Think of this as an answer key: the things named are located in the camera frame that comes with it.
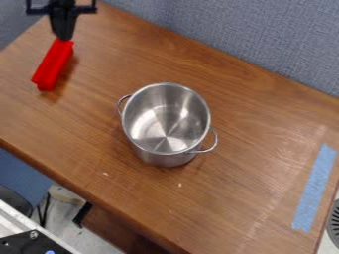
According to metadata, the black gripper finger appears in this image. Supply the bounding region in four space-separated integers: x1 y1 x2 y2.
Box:
49 8 64 39
65 9 78 40

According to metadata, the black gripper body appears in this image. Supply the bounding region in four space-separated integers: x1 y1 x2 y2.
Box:
25 0 96 15

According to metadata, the stainless steel pot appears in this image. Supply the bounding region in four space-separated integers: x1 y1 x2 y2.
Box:
116 81 218 168

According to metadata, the red rectangular block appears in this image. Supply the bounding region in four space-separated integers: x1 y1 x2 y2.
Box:
30 39 74 91

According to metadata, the black round chair base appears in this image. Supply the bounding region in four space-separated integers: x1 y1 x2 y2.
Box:
0 185 33 217

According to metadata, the black device bottom left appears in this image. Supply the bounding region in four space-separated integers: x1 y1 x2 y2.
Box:
0 230 73 254

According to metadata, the blue tape strip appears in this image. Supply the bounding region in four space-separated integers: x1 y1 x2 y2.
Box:
290 144 337 233

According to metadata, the dark fan grille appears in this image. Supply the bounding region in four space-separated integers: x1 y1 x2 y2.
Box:
326 199 339 249

